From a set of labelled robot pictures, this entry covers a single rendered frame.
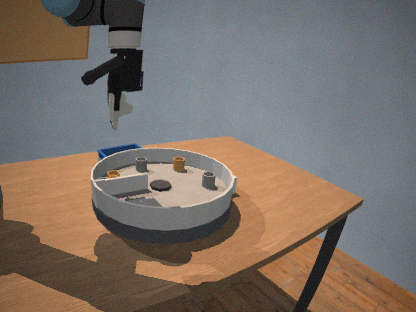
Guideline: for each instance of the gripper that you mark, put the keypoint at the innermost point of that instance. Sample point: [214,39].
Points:
[125,80]

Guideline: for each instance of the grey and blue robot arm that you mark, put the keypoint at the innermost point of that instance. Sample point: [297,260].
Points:
[124,17]

